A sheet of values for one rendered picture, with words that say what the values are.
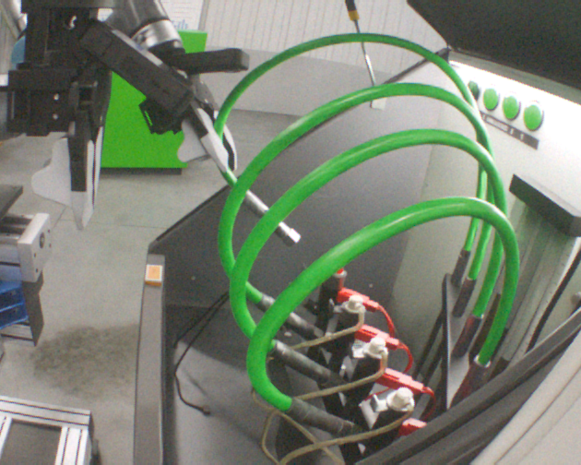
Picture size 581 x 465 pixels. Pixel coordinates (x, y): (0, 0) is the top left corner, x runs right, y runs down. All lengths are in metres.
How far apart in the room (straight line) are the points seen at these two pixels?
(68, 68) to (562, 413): 0.43
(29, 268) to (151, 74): 0.63
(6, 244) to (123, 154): 3.10
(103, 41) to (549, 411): 0.42
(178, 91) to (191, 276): 0.64
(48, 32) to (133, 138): 3.57
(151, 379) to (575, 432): 0.53
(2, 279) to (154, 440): 0.53
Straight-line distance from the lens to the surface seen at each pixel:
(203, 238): 0.91
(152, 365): 0.66
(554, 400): 0.32
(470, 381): 0.46
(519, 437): 0.34
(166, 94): 0.36
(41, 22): 0.38
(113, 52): 0.36
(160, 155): 3.97
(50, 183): 0.40
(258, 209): 0.63
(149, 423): 0.59
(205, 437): 0.73
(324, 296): 0.61
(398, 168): 0.94
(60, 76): 0.36
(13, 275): 0.94
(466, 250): 0.68
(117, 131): 3.91
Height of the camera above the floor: 1.41
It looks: 25 degrees down
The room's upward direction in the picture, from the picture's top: 11 degrees clockwise
